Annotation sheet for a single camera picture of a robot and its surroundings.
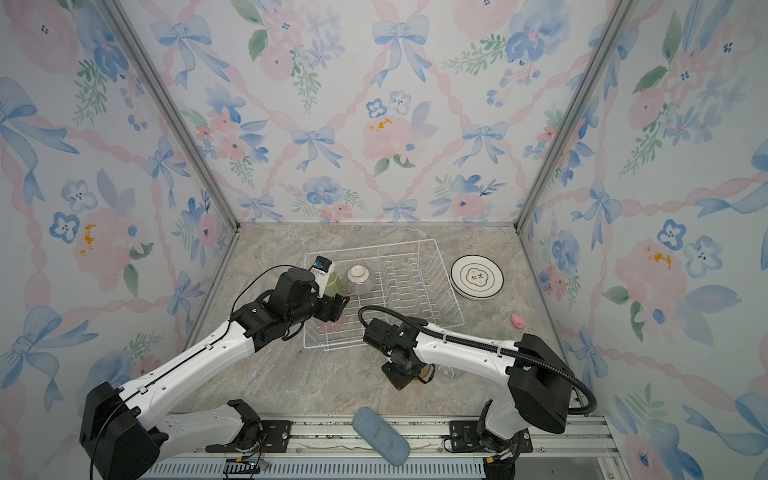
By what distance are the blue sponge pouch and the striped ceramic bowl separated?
0.37 metres

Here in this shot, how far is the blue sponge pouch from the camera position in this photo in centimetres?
71

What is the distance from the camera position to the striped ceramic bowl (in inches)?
38.8
